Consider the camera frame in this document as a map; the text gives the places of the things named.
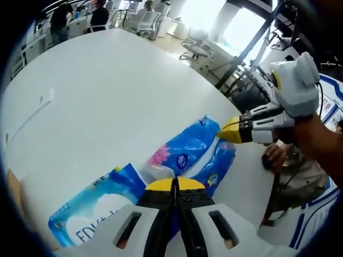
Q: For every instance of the white low cabinet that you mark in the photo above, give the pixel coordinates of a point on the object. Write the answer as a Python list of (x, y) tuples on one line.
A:
[(177, 28)]

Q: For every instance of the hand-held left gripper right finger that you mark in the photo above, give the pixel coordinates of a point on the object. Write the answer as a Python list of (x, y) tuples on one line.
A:
[(193, 199)]

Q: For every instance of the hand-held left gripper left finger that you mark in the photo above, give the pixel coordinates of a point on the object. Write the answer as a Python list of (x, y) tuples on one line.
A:
[(158, 198)]

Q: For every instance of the light blue soft tissue pack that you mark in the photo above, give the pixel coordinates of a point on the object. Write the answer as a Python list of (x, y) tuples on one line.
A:
[(88, 203)]

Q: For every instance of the row of white office chairs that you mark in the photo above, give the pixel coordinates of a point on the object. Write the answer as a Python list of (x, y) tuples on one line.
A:
[(148, 22)]

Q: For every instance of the black tripod stand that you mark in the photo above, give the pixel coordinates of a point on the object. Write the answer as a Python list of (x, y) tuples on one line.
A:
[(257, 34)]

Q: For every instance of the blue white wall display board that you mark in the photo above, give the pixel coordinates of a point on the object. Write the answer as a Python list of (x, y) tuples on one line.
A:
[(331, 112)]

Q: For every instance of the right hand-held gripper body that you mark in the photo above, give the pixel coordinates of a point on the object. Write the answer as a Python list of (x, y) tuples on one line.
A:
[(297, 85)]

